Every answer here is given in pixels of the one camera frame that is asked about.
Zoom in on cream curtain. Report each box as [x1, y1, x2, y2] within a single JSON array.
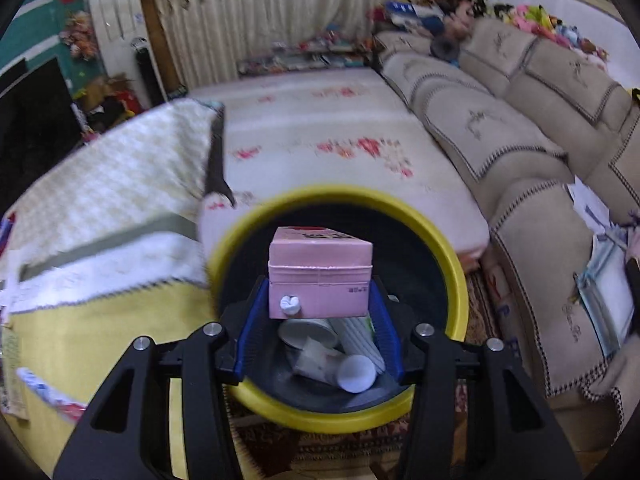
[[132, 0, 432, 88]]

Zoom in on patterned rug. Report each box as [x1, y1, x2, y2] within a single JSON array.
[[225, 270, 526, 480]]

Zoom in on black tower fan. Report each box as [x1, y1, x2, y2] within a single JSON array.
[[131, 37, 168, 108]]

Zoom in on pile of plush toys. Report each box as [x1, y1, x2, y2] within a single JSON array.
[[370, 0, 611, 61]]

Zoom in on hanging flower decoration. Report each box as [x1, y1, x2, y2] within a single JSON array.
[[60, 10, 98, 61]]

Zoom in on stack of papers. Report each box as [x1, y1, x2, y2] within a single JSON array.
[[567, 177, 640, 356]]

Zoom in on white foam net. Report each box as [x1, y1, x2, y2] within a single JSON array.
[[330, 316, 386, 373]]

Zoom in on cardboard boxes beside television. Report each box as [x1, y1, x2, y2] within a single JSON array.
[[75, 75, 141, 121]]

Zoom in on printed snack wrapper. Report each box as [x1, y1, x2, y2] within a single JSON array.
[[17, 367, 86, 423]]

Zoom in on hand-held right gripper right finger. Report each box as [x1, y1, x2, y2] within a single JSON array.
[[367, 280, 583, 480]]

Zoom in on beige sofa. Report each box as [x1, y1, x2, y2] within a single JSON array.
[[375, 17, 640, 456]]

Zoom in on large black television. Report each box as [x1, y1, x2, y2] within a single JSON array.
[[0, 57, 83, 216]]

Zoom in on yellow printed table cloth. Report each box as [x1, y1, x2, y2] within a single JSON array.
[[0, 99, 241, 461]]

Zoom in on white standing air conditioner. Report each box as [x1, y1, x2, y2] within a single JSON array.
[[87, 0, 151, 61]]

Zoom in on black bin with yellow rim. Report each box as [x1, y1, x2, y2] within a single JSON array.
[[206, 185, 470, 433]]

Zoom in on cream paper cup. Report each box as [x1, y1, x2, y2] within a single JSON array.
[[278, 317, 338, 351]]

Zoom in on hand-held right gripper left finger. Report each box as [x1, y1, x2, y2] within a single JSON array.
[[52, 275, 271, 480]]

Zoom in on pink carton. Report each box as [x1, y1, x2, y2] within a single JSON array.
[[267, 226, 375, 320]]

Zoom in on pile of toys and books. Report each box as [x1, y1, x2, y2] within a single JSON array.
[[237, 27, 381, 76]]

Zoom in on floral mattress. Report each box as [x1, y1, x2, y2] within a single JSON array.
[[190, 67, 490, 271]]

